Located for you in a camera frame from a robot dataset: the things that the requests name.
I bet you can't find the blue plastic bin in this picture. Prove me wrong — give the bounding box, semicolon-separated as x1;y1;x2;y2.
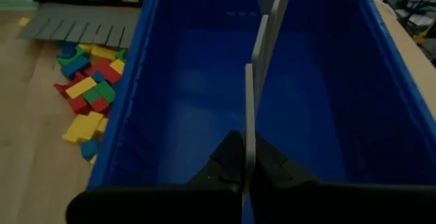
86;0;436;224

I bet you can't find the green rectangular block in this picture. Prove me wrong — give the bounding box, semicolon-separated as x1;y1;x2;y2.
94;80;117;104
115;48;129;62

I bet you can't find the green cube block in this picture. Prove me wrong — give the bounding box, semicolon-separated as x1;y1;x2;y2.
82;89;102;106

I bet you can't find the red cube block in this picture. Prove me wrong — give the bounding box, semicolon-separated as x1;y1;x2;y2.
89;97;110;114

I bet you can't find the black diagonal beam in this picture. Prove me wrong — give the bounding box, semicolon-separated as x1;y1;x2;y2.
382;0;436;67

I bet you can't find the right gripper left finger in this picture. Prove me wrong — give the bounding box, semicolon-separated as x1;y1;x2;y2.
187;130;247;193

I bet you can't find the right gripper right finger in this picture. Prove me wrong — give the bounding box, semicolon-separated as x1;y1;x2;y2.
250;133;321;191

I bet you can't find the blue cube block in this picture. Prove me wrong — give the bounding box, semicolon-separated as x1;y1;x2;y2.
91;71;107;84
80;139;101;161

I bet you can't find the blue rectangular block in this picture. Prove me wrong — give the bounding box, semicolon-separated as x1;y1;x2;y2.
60;56;91;80

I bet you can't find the grey slotted divider panel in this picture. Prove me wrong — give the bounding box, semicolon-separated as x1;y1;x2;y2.
240;0;296;208
16;2;142;50

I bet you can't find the red rectangular block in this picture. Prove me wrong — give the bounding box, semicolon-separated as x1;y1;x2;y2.
84;58;123;86
68;95;92;116

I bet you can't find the green arch block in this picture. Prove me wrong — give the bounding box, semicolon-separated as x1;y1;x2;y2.
56;46;87;69

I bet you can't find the red arch block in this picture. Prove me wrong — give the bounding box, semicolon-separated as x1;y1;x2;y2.
53;71;87;99

